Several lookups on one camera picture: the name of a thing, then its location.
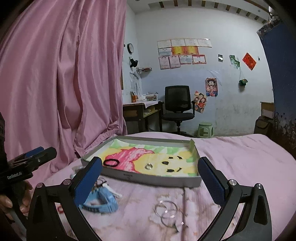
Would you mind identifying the pink curtain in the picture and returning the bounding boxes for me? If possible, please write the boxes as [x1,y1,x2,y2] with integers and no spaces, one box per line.
[1,1,127,183]

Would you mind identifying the red square wall paper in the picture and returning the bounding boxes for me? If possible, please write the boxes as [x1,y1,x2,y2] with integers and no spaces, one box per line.
[242,53,256,71]

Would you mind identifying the cartoon family poster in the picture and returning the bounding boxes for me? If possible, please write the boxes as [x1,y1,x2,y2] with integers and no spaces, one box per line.
[194,91,207,113]

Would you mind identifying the round wall clock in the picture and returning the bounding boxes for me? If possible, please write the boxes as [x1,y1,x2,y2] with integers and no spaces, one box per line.
[127,43,134,54]

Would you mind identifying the green plastic stool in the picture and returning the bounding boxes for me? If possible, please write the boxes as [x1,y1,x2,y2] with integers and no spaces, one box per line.
[198,122,213,138]

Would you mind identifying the wooden desk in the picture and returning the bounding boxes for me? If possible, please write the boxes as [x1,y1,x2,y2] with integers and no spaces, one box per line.
[123,100,164,133]

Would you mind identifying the black office chair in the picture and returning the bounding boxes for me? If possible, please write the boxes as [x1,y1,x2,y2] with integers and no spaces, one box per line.
[162,85,196,137]

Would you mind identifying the green hanging wall holder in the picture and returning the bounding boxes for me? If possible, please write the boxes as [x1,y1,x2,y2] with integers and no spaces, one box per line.
[239,79,248,87]

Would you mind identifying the blue patterned wardrobe cover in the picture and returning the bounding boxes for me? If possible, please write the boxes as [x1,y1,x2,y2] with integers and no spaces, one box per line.
[257,16,295,157]

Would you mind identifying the black hair tie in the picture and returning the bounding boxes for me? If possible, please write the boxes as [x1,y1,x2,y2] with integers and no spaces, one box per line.
[102,158,120,167]

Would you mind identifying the beige hair claw clip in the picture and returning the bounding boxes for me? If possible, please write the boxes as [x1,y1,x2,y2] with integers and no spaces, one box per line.
[70,165,123,200]

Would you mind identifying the pink bed sheet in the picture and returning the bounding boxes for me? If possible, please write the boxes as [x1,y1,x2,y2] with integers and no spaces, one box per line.
[14,131,296,241]

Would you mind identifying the shallow grey cardboard tray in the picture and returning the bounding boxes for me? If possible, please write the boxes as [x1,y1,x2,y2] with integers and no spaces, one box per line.
[81,136,201,188]

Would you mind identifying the silver hoop rings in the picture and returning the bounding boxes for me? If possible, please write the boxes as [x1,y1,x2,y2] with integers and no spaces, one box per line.
[153,199,188,232]

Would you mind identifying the colourful cartoon towel liner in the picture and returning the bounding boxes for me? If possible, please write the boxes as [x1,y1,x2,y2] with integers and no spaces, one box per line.
[84,138,199,177]

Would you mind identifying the left hand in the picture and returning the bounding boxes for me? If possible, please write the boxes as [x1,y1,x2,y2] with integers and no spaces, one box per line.
[1,181,33,220]

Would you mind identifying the anime character poster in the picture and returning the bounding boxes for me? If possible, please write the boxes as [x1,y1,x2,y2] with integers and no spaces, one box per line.
[205,78,218,97]

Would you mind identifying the small dark wall photo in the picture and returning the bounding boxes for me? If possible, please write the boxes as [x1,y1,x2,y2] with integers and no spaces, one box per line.
[218,54,224,62]

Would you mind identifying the cardboard boxes in corner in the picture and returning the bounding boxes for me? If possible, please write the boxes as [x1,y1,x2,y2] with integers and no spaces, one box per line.
[254,102,274,138]

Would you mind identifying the certificates on wall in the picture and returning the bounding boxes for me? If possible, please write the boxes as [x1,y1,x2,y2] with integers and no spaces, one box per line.
[157,38,212,70]

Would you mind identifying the green photo on wall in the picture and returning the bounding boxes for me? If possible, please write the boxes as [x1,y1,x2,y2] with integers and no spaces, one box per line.
[229,55,240,69]

